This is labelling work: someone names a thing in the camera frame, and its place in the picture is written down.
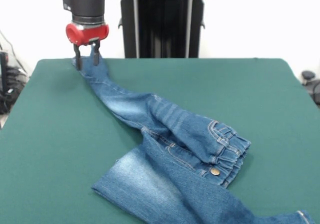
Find dark green table cloth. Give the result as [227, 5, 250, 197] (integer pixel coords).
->
[0, 57, 320, 224]

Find blue denim jeans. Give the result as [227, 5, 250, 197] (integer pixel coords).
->
[71, 54, 316, 224]

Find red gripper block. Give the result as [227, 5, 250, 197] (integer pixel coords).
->
[65, 21, 110, 71]

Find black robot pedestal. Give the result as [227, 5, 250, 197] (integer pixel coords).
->
[109, 0, 217, 59]

